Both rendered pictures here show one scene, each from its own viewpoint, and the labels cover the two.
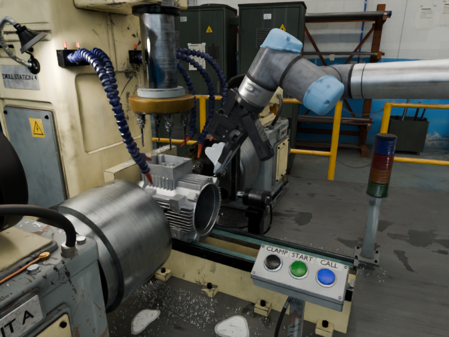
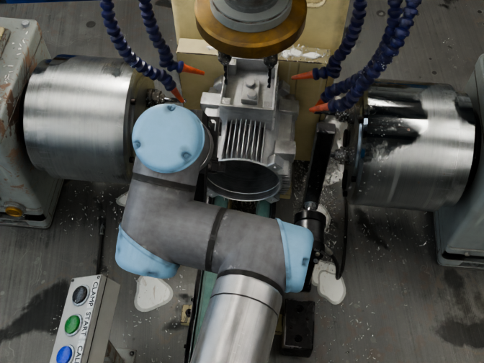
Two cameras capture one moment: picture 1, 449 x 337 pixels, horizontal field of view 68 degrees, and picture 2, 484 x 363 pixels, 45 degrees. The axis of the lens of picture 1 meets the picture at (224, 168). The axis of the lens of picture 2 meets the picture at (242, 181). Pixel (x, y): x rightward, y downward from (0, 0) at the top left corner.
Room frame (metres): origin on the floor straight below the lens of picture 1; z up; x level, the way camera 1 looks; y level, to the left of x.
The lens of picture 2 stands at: (0.68, -0.50, 1.99)
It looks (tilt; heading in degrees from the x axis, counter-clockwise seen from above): 59 degrees down; 70
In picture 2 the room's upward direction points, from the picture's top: straight up
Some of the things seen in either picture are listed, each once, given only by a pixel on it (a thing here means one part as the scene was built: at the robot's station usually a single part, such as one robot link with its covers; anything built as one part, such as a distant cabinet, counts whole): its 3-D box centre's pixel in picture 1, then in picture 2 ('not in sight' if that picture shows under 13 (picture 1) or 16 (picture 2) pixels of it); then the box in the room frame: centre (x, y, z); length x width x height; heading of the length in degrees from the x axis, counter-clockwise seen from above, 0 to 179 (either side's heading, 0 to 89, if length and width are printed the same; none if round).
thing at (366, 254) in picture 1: (375, 199); not in sight; (0.95, -0.48, 1.01); 0.08 x 0.08 x 0.42; 64
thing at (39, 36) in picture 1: (29, 48); not in sight; (0.81, 0.45, 1.46); 0.18 x 0.11 x 0.13; 64
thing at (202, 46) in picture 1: (194, 89); not in sight; (4.47, 0.40, 0.99); 1.02 x 0.49 x 1.98; 73
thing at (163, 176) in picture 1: (166, 171); (249, 94); (0.94, 0.17, 1.11); 0.12 x 0.11 x 0.07; 64
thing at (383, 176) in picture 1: (379, 173); not in sight; (0.95, -0.48, 1.10); 0.06 x 0.06 x 0.04
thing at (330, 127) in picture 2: (236, 162); (317, 171); (0.98, -0.04, 1.12); 0.04 x 0.03 x 0.26; 64
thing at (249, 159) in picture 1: (226, 164); (415, 146); (1.22, -0.01, 1.04); 0.41 x 0.25 x 0.25; 154
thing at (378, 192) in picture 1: (377, 186); not in sight; (0.95, -0.48, 1.05); 0.06 x 0.06 x 0.04
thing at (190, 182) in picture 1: (179, 202); (246, 139); (0.92, 0.14, 1.02); 0.20 x 0.19 x 0.19; 64
